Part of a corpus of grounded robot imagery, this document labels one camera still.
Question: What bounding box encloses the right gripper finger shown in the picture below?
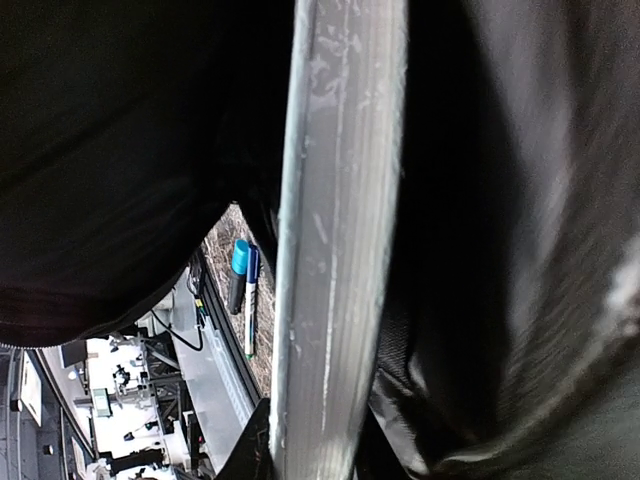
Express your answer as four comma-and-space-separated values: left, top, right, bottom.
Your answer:
216, 398, 273, 480

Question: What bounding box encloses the black student backpack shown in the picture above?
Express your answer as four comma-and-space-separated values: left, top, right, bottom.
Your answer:
1, 1, 639, 479

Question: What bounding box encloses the pale green notebook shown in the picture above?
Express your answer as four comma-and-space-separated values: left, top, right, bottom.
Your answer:
269, 1, 408, 479

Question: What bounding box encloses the blue cap white pen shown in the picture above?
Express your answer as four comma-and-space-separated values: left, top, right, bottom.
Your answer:
244, 244, 260, 358

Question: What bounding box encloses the blue cap black highlighter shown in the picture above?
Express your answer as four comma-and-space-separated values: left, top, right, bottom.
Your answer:
227, 239, 250, 315

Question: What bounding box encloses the white slotted cable duct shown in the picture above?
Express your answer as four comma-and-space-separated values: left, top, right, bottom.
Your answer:
205, 327, 254, 428

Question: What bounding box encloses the black front table rail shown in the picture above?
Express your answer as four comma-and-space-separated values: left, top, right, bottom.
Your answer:
194, 248, 262, 408

